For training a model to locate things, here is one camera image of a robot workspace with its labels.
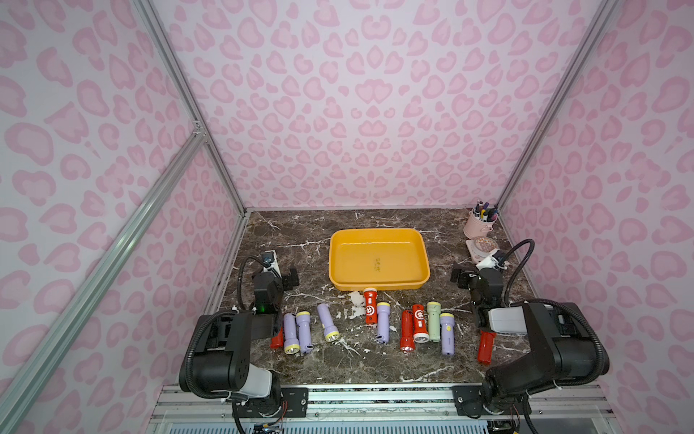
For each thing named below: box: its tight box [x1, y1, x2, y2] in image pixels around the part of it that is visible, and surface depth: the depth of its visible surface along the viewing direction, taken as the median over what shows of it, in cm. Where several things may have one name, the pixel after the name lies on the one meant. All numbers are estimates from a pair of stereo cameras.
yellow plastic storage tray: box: [328, 227, 431, 292], surface depth 106 cm
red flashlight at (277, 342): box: [269, 326, 285, 350], surface depth 84 cm
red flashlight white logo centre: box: [363, 286, 379, 326], surface depth 90 cm
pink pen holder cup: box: [463, 206, 498, 240], surface depth 104 cm
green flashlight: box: [426, 301, 442, 343], surface depth 87 cm
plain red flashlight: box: [399, 310, 416, 353], surface depth 85 cm
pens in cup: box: [472, 200, 499, 223], surface depth 103 cm
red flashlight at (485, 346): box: [477, 330, 498, 365], surface depth 82 cm
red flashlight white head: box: [412, 303, 431, 344], surface depth 86 cm
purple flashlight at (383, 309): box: [375, 301, 392, 344], surface depth 87 cm
